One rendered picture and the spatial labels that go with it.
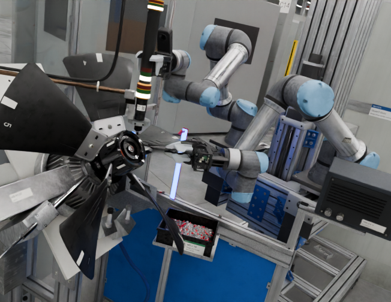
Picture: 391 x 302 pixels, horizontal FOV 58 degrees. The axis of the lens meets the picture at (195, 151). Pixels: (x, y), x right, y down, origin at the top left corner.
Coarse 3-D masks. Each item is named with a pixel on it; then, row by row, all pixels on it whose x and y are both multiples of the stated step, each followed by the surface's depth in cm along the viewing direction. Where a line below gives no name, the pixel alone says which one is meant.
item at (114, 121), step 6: (96, 120) 108; (102, 120) 108; (108, 120) 108; (114, 120) 108; (120, 120) 109; (96, 126) 107; (102, 126) 108; (114, 126) 108; (120, 126) 108; (102, 132) 107; (108, 132) 107; (114, 132) 107
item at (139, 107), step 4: (136, 100) 108; (140, 100) 107; (144, 100) 107; (136, 104) 108; (140, 104) 107; (144, 104) 107; (136, 108) 108; (140, 108) 108; (144, 108) 108; (136, 112) 108; (140, 112) 108; (144, 112) 109; (136, 116) 109; (140, 116) 109; (144, 116) 110; (140, 120) 109; (136, 128) 110; (140, 128) 111
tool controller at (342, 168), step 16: (336, 160) 122; (336, 176) 116; (352, 176) 115; (368, 176) 115; (384, 176) 116; (320, 192) 122; (336, 192) 118; (352, 192) 115; (368, 192) 113; (384, 192) 110; (320, 208) 124; (336, 208) 121; (352, 208) 118; (368, 208) 115; (384, 208) 112; (352, 224) 121; (368, 224) 118; (384, 224) 115
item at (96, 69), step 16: (64, 64) 109; (80, 64) 111; (96, 64) 112; (128, 64) 118; (112, 80) 112; (128, 80) 114; (80, 96) 109; (96, 96) 109; (112, 96) 110; (96, 112) 108; (112, 112) 109
